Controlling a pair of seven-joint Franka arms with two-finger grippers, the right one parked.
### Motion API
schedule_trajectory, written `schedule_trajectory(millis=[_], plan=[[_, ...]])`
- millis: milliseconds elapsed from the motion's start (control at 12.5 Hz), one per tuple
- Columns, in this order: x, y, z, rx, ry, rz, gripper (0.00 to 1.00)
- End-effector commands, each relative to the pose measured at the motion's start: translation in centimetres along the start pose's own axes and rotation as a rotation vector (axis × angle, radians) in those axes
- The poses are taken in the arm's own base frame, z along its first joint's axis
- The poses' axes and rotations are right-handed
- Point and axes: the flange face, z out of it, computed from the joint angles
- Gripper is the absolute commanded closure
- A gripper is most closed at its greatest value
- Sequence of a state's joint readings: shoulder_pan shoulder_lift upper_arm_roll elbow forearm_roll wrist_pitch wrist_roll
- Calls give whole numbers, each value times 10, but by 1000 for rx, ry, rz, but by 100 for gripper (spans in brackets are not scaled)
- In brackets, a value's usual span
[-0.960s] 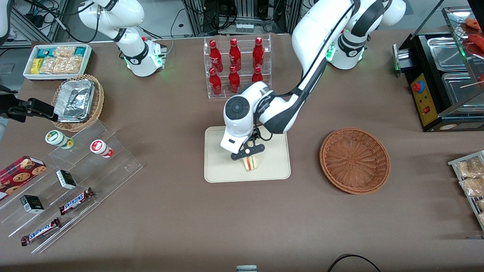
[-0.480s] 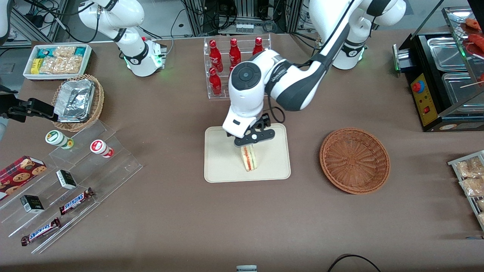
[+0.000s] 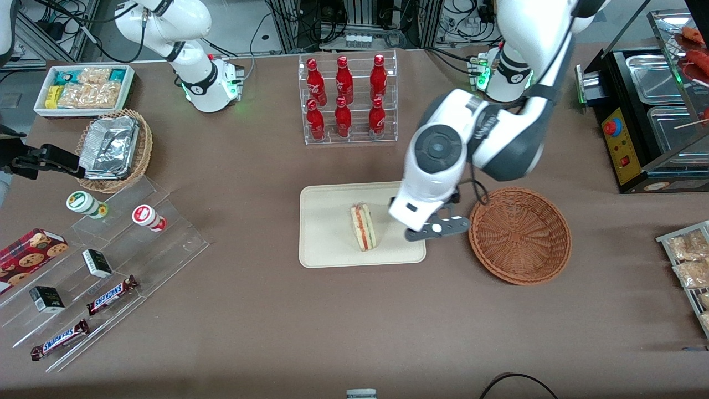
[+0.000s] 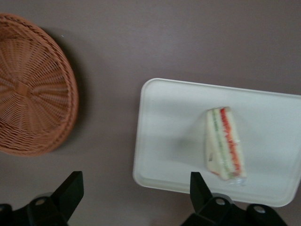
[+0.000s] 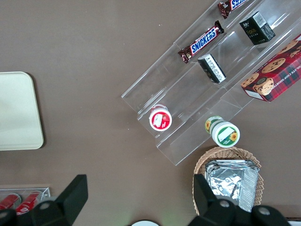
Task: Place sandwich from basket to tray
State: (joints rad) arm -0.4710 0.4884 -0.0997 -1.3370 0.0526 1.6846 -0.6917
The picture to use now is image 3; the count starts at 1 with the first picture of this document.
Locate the brown Snickers bar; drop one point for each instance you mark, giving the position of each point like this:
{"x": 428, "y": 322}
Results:
{"x": 111, "y": 295}
{"x": 60, "y": 340}

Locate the red sausage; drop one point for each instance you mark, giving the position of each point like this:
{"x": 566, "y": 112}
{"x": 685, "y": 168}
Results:
{"x": 699, "y": 62}
{"x": 693, "y": 35}

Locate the large clear rice cracker bag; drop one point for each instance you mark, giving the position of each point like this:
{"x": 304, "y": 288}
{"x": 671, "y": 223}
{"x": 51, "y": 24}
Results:
{"x": 88, "y": 95}

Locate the triangular sandwich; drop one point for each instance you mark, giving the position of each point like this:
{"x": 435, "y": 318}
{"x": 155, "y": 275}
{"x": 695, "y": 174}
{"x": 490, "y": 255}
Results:
{"x": 364, "y": 228}

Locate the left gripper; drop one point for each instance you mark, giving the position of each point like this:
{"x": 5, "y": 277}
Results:
{"x": 454, "y": 198}

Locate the brown wicker basket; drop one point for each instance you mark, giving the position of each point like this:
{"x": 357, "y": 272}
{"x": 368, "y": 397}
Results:
{"x": 520, "y": 238}

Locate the black hot food case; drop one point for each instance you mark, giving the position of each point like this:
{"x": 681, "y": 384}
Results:
{"x": 620, "y": 149}

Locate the small black box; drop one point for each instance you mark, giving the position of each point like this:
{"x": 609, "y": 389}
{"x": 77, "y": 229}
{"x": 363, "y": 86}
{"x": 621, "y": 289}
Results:
{"x": 97, "y": 263}
{"x": 47, "y": 299}

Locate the teal snack packet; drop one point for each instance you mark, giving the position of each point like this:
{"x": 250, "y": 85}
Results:
{"x": 63, "y": 77}
{"x": 117, "y": 75}

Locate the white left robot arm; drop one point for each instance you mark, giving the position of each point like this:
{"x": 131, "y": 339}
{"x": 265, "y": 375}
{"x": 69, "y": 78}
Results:
{"x": 515, "y": 138}

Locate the clear acrylic stepped display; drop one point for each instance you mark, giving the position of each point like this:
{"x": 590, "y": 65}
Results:
{"x": 166, "y": 249}

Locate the small grey device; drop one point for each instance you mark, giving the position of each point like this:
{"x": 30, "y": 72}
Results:
{"x": 361, "y": 394}

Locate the aluminium foil container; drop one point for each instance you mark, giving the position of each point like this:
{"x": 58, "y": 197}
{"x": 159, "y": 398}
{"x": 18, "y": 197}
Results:
{"x": 111, "y": 147}

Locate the light wicker basket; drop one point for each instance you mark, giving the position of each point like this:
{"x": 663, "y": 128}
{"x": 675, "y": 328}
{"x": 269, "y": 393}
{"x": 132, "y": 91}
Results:
{"x": 144, "y": 149}

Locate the clear bag of crackers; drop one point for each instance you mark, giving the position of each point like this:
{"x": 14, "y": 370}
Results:
{"x": 687, "y": 246}
{"x": 705, "y": 321}
{"x": 692, "y": 274}
{"x": 704, "y": 300}

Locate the red lid yoghurt cup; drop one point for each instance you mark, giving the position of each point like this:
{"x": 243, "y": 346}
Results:
{"x": 147, "y": 216}

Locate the steel food pan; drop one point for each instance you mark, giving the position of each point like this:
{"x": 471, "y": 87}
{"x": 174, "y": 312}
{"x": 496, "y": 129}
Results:
{"x": 673, "y": 130}
{"x": 653, "y": 77}

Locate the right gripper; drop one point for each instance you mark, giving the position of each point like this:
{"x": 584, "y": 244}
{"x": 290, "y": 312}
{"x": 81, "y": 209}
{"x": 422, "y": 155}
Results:
{"x": 43, "y": 157}

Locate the yellow snack packet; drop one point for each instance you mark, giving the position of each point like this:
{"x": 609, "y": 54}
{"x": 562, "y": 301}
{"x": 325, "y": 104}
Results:
{"x": 52, "y": 97}

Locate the red soda bottle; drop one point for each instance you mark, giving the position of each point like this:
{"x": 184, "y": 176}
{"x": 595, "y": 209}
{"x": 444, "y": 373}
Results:
{"x": 378, "y": 80}
{"x": 344, "y": 83}
{"x": 316, "y": 86}
{"x": 377, "y": 119}
{"x": 315, "y": 123}
{"x": 343, "y": 121}

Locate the small clear rice cracker bag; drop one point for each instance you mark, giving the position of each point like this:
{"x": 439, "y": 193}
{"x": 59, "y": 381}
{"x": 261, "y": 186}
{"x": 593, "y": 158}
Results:
{"x": 94, "y": 76}

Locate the clear acrylic bottle rack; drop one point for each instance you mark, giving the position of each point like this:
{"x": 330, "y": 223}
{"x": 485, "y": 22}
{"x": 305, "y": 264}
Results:
{"x": 357, "y": 91}

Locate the red cookie box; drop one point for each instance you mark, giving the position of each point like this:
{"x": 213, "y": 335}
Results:
{"x": 27, "y": 255}

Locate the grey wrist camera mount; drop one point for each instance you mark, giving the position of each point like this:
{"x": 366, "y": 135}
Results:
{"x": 440, "y": 228}

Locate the white power strip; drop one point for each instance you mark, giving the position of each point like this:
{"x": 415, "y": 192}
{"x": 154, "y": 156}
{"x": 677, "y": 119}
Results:
{"x": 358, "y": 40}

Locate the green lid yoghurt cup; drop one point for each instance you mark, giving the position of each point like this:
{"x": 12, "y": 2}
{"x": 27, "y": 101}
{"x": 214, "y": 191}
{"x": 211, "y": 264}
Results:
{"x": 83, "y": 202}

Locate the white rectangular snack bin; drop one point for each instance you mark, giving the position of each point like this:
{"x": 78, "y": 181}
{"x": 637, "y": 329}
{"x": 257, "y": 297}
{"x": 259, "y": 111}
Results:
{"x": 41, "y": 108}

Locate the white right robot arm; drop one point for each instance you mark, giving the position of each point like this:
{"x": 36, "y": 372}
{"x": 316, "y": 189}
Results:
{"x": 194, "y": 22}

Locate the beige plastic tray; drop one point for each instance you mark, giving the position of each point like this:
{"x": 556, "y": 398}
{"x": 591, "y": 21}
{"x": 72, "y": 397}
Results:
{"x": 327, "y": 224}

